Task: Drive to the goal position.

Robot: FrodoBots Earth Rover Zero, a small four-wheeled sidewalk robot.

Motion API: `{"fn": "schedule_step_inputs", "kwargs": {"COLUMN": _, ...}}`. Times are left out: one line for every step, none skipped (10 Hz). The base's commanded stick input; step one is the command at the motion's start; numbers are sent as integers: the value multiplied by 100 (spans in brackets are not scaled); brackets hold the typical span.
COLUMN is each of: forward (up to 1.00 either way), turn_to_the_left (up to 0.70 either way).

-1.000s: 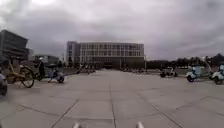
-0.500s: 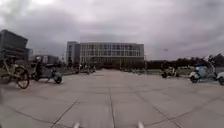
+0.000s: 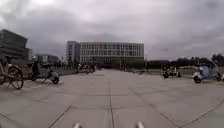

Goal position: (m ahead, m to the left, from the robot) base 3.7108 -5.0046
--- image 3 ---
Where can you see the large grey glass-fronted building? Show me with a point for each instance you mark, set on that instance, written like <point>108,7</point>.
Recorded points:
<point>110,51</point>

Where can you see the grey paved plaza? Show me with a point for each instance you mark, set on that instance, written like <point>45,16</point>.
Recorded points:
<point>110,96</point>

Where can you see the grass strip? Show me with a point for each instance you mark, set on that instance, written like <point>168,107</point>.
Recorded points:
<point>186,70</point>
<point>65,71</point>

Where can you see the parked scooters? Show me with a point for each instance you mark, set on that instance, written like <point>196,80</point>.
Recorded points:
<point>165,74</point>

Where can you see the pale scooter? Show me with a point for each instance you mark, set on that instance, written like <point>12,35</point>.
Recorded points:
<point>52,77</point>

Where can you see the low grey building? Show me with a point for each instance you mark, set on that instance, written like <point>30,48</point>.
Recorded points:
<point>46,59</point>

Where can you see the robot's own part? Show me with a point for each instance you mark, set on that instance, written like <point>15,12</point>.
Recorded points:
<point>77,125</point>
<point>140,125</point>

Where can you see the person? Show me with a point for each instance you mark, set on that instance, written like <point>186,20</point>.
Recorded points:
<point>35,68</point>

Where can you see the row of trees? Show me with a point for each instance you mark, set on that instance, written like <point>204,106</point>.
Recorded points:
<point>190,61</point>

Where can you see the white and blue scooter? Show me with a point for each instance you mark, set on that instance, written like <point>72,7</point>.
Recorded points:
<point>200,75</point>

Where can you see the bicycle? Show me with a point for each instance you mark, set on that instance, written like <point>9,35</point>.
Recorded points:
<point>22,79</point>

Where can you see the dark stepped building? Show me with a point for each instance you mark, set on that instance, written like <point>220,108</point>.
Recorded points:
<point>11,45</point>

